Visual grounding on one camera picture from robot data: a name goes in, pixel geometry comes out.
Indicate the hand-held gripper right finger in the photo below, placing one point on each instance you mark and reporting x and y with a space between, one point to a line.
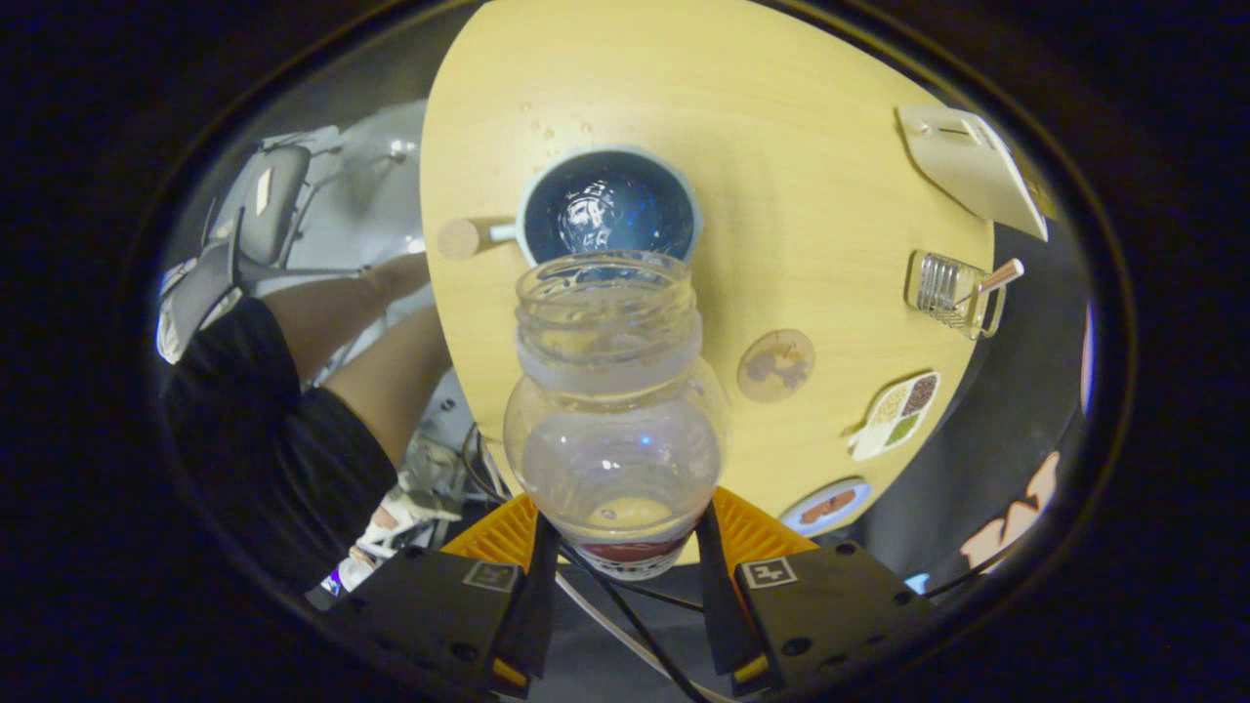
725 605

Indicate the person's bare leg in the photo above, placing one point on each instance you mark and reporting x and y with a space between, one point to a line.
400 391
322 312

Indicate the brown meat slice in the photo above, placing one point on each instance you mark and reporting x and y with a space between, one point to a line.
814 511
842 499

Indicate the clear plastic juice bottle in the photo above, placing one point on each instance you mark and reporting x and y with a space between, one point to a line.
615 459

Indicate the pink striped straw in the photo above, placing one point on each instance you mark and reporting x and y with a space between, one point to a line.
1004 274

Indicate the white power strip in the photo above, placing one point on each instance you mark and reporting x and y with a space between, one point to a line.
410 508

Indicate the small blue plate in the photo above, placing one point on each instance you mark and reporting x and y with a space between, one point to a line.
854 513

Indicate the white toaster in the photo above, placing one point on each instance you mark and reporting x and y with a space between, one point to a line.
972 166

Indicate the person's black shorts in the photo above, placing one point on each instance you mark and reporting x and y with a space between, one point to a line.
254 459

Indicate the round brown printed coaster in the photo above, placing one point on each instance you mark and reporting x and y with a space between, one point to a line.
776 366

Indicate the small lit screen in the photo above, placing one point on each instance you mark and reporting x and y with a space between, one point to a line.
342 584

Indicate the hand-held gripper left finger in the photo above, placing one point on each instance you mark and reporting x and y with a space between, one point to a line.
539 605

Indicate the black backdrop cloth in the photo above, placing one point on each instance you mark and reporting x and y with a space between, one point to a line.
1006 410

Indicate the grey office chair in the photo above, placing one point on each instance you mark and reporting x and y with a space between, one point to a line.
269 200

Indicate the light wooden table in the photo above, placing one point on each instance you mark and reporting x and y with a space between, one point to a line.
811 176

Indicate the white divided grain dish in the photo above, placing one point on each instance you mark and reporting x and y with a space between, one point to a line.
869 444

